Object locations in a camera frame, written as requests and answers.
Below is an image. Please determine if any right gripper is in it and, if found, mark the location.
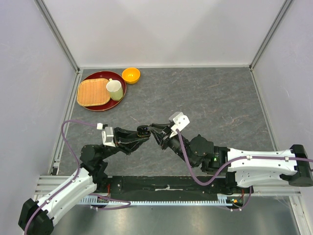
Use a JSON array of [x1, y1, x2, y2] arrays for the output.
[[148, 123, 196, 168]]

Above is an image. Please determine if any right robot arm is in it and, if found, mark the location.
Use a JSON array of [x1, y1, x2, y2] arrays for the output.
[[148, 124, 313, 193]]

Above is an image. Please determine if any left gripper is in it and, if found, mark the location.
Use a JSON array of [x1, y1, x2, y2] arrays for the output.
[[100, 126, 149, 161]]

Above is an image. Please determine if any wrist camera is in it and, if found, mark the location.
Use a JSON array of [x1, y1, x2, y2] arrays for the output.
[[101, 126, 116, 147], [169, 112, 190, 138]]

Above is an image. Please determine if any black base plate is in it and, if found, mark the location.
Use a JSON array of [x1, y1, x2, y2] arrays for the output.
[[97, 175, 252, 196]]

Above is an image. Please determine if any slotted cable duct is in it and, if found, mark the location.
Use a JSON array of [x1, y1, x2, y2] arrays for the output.
[[78, 191, 244, 206]]

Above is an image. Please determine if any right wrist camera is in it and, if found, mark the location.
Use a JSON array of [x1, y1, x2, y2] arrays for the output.
[[169, 112, 190, 138]]

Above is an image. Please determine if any orange bowl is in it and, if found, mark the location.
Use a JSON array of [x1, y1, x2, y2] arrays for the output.
[[122, 68, 141, 84]]

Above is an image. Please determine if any red round tray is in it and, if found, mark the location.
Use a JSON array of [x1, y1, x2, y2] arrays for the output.
[[83, 71, 127, 112]]

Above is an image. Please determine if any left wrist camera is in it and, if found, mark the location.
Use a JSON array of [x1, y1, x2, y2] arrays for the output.
[[101, 126, 116, 147]]

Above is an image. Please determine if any pale green cup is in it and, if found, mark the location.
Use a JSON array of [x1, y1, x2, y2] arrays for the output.
[[106, 78, 124, 101]]

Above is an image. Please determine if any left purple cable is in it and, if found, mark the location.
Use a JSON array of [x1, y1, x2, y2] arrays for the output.
[[24, 119, 103, 235]]

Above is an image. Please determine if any woven bamboo mat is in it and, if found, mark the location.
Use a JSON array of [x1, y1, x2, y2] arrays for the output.
[[77, 78, 110, 107]]

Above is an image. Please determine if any black earbud charging case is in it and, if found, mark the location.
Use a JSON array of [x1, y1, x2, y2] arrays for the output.
[[136, 125, 151, 138]]

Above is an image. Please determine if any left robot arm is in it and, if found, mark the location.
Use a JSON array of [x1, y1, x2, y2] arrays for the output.
[[18, 125, 151, 235]]

